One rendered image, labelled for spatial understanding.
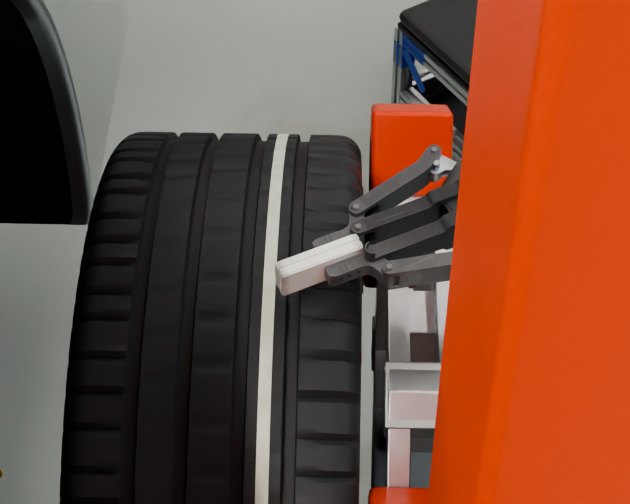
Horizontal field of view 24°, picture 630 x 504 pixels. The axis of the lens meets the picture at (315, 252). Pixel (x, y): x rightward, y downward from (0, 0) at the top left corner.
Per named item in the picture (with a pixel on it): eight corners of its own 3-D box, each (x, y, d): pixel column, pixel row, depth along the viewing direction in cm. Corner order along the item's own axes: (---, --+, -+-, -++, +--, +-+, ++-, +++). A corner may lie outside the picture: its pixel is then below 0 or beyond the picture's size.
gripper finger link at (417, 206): (482, 185, 117) (475, 172, 117) (354, 229, 114) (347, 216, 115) (478, 213, 120) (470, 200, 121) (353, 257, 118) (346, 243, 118)
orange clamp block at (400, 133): (368, 194, 143) (370, 102, 141) (448, 196, 142) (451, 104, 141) (369, 207, 136) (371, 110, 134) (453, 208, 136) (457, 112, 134)
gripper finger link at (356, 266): (382, 254, 116) (398, 283, 115) (324, 276, 115) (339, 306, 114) (382, 244, 115) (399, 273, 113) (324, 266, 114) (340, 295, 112)
